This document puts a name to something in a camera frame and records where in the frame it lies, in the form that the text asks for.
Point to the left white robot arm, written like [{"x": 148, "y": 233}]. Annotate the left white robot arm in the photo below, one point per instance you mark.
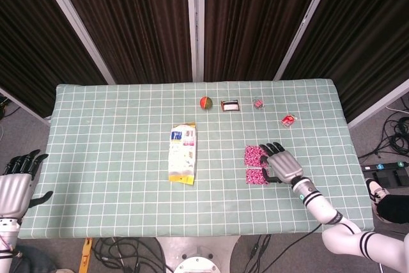
[{"x": 8, "y": 231}]

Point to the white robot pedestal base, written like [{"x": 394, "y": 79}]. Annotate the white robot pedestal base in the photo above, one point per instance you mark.
[{"x": 198, "y": 254}]

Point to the white yellow plastic package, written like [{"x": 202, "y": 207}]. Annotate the white yellow plastic package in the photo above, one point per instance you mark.
[{"x": 180, "y": 154}]

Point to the red snack packet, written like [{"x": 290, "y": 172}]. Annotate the red snack packet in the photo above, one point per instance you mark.
[{"x": 288, "y": 120}]

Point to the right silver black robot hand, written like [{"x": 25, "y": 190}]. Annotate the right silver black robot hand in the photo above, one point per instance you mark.
[{"x": 284, "y": 166}]

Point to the dark fabric partition panel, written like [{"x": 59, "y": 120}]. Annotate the dark fabric partition panel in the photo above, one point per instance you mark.
[
  {"x": 128, "y": 14},
  {"x": 249, "y": 14},
  {"x": 32, "y": 30},
  {"x": 367, "y": 30}
]

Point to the green checked tablecloth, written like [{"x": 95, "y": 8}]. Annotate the green checked tablecloth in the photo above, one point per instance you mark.
[{"x": 112, "y": 158}]

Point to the pink binder clip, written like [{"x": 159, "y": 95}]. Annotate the pink binder clip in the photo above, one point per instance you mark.
[{"x": 257, "y": 104}]

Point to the brown white flat packet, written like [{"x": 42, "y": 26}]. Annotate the brown white flat packet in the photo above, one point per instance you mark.
[{"x": 230, "y": 106}]

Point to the white black sneaker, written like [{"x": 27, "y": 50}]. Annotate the white black sneaker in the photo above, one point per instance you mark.
[{"x": 377, "y": 190}]

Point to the red green ball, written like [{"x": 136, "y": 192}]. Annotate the red green ball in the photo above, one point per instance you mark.
[{"x": 205, "y": 102}]

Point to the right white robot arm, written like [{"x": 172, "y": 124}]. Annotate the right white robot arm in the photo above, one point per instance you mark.
[{"x": 319, "y": 204}]

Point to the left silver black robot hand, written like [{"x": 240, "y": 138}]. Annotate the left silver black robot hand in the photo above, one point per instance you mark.
[{"x": 14, "y": 193}]

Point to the black foot pedal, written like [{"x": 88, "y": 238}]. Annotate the black foot pedal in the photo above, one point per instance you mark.
[{"x": 391, "y": 177}]

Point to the black trouser leg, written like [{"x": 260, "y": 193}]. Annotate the black trouser leg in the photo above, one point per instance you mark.
[{"x": 394, "y": 209}]

